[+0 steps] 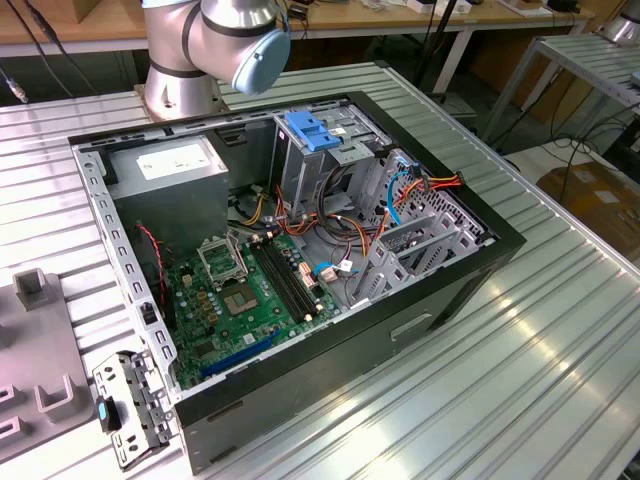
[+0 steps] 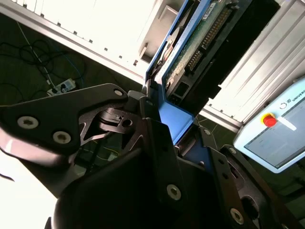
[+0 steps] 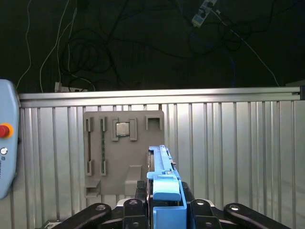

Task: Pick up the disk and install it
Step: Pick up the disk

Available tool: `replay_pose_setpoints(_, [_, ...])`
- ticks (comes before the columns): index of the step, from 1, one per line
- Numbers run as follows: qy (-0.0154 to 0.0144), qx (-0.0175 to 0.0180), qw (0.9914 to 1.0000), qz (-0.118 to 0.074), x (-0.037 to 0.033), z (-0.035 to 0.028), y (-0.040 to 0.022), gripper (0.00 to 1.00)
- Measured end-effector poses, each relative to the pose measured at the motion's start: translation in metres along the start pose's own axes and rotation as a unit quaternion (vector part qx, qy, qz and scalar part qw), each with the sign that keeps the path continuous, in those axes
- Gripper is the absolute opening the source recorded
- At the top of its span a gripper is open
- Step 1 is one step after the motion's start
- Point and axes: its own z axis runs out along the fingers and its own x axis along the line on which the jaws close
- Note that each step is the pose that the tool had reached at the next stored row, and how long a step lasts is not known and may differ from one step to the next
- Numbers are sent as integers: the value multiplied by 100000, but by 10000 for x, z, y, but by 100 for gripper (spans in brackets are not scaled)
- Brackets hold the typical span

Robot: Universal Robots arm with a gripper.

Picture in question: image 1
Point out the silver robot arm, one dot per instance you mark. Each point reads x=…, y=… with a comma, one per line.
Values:
x=225, y=35

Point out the grey metal disk bay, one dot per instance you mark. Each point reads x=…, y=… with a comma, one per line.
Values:
x=395, y=275

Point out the black RAM slot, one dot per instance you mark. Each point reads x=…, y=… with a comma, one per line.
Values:
x=291, y=280
x=277, y=280
x=297, y=280
x=284, y=280

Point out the grey metal drive cage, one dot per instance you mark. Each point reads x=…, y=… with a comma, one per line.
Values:
x=300, y=175

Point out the green motherboard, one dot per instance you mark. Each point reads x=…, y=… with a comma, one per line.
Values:
x=270, y=305

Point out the black open PC case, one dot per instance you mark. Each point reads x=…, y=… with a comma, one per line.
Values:
x=310, y=380

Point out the blue expansion slot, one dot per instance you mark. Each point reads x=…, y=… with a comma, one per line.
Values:
x=240, y=355

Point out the grey power supply unit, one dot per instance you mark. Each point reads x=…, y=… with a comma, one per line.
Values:
x=170, y=200

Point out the wooden desk with white legs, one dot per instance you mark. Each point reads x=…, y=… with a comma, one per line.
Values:
x=350, y=19

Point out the black stand pole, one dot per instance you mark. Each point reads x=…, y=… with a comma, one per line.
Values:
x=440, y=30

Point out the large cardboard box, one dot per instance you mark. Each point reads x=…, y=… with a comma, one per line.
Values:
x=590, y=200

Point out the black latch with teal mark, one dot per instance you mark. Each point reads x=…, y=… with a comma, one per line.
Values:
x=111, y=417

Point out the grey parts rack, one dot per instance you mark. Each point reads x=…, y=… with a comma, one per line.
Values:
x=35, y=340

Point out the blue plastic drive bracket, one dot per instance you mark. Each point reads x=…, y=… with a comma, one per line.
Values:
x=310, y=132

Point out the metal slot bracket plate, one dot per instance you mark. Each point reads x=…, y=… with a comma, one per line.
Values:
x=145, y=395

